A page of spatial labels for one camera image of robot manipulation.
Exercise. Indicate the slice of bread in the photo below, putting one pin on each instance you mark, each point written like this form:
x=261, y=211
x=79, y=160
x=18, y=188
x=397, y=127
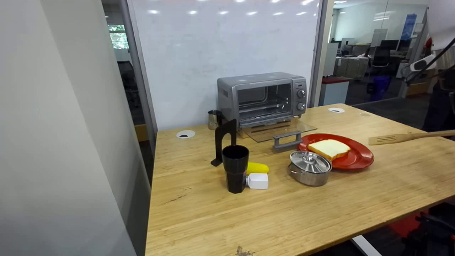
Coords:
x=329, y=150

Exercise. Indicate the wooden spatula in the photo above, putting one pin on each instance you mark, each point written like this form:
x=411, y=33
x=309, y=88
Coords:
x=407, y=137

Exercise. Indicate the silver toaster oven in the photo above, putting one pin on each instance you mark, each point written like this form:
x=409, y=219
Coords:
x=228, y=97

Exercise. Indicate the red round plate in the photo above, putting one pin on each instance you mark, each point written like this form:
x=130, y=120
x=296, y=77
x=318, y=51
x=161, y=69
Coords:
x=357, y=158

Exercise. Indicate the black metal stand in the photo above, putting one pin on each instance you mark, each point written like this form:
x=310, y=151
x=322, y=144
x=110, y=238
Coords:
x=219, y=143

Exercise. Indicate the small metal cup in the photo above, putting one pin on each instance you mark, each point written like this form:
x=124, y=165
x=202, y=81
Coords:
x=212, y=121

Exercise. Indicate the black plastic cup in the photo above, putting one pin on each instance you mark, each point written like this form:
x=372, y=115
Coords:
x=235, y=168

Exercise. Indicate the yellow small block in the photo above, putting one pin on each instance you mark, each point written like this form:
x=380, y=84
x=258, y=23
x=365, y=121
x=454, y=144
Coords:
x=258, y=167

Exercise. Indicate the white small block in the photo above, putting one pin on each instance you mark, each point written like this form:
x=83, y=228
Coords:
x=258, y=181

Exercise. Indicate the steel pot lid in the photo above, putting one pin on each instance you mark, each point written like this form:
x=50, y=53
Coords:
x=310, y=161

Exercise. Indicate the white cabinet with red top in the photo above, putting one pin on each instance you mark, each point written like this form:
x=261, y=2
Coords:
x=335, y=93

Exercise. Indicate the red chair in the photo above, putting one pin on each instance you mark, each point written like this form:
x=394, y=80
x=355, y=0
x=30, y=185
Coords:
x=407, y=225

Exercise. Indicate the blue wall poster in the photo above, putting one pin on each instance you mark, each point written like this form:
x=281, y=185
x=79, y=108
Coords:
x=410, y=27

